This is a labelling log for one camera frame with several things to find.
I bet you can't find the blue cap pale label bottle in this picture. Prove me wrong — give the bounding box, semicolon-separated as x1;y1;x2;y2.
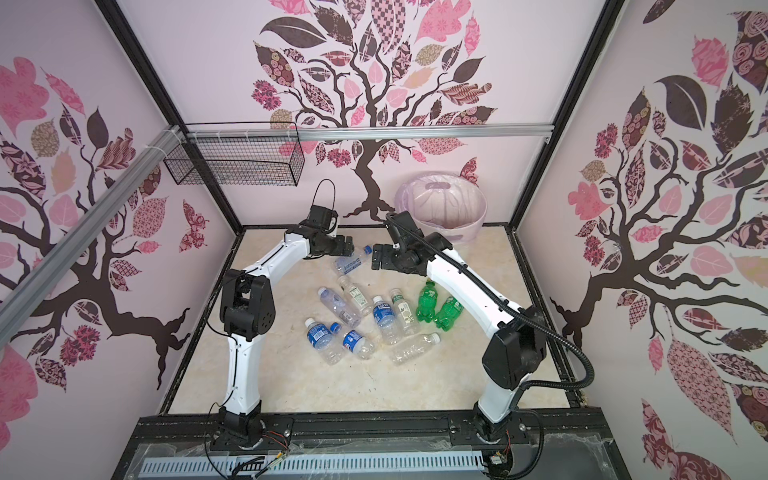
333;245;373;276

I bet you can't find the clear slim bottle white cap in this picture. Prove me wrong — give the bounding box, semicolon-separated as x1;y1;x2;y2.
318;287;361;329

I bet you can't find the white cap blue label bottle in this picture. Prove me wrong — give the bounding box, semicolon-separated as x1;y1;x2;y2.
305;318;343;365

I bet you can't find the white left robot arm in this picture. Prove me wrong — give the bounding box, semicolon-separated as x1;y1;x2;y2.
218;205;354;444

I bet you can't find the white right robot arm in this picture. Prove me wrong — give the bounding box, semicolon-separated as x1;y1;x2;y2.
372;212;547;426

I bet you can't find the white ribbed waste bin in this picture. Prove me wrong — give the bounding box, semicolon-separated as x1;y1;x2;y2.
418;222;483;245

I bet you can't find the pink plastic bin liner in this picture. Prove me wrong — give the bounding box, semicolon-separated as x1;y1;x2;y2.
395;172;488;228

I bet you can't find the green soda bottle left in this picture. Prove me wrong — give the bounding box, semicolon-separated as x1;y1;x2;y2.
416;279;438;323

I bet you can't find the green soda bottle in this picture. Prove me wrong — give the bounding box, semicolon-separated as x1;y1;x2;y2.
435;296;464;331
416;279;438;323

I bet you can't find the green soda bottle right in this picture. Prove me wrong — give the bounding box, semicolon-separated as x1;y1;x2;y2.
435;296;464;331

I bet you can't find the clear bottle white green label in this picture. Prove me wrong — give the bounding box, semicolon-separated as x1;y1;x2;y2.
337;275;373;318

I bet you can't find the Pocari Sweat bottle blue label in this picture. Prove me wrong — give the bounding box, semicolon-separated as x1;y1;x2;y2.
372;296;402;345

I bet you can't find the clear empty bottle white cap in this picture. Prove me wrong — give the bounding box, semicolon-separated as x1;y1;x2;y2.
389;333;441;365

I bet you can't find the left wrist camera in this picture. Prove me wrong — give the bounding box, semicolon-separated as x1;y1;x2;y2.
306;204;338;234

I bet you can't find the black wire mesh basket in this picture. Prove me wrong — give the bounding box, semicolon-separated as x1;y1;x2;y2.
164;120;305;187

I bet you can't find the silver aluminium rail back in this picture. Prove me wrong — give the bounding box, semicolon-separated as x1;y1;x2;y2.
187;123;554;142

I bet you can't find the silver aluminium rail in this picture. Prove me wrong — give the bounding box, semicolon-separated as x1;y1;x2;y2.
1;125;184;345
187;123;554;142

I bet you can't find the white slotted cable duct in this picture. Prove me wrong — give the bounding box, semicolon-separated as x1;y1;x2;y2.
137;451;485;479

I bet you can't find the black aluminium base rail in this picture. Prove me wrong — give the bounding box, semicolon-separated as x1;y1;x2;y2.
124;407;613;455

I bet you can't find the silver aluminium rail left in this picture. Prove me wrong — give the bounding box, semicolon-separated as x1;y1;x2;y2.
1;125;184;345

